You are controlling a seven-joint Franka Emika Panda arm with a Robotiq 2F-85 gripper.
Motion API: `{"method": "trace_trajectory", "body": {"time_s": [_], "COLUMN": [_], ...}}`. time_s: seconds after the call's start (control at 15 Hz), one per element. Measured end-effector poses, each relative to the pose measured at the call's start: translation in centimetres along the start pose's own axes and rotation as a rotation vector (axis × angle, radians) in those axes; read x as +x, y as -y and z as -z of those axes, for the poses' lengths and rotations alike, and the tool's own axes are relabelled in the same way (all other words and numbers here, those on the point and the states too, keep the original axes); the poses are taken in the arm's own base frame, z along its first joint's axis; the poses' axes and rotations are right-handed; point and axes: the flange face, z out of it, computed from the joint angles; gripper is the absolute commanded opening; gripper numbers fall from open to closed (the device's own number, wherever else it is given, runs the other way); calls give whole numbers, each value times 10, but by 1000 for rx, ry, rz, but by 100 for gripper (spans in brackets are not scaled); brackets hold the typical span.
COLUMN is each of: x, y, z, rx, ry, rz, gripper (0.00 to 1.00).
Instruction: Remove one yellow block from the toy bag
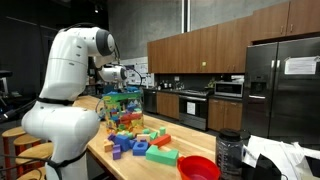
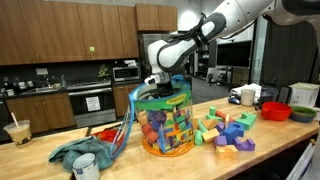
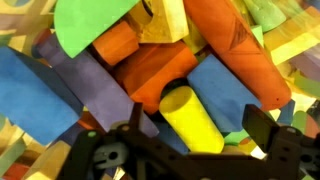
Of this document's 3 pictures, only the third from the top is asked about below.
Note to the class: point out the small orange foam block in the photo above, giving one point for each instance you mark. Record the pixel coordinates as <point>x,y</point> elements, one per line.
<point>115,43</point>

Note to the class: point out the long purple foam block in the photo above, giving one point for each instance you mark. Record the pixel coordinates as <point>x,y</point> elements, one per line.
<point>96,90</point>

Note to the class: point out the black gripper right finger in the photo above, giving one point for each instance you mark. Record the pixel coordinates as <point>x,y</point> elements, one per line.
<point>270,140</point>

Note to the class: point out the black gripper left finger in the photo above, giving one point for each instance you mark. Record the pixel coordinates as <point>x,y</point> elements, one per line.
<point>100,146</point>

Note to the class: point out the green triangular foam block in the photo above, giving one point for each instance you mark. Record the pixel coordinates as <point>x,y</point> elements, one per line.
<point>235,136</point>

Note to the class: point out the large blue foam block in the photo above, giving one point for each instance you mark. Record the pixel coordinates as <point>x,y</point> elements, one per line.
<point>33,96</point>

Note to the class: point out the green half-round foam block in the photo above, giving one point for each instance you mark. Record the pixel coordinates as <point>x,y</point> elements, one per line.
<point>83,23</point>

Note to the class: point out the tan arch foam block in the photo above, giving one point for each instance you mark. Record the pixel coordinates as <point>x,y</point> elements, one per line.
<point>166,20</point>

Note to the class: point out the long orange foam block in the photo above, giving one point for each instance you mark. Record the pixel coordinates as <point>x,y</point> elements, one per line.
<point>240,50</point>

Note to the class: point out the blue rectangular foam block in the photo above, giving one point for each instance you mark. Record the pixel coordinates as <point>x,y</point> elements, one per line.
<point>223,90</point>

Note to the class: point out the yellow cylinder foam block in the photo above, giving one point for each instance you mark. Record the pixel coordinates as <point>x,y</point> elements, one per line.
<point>190,120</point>

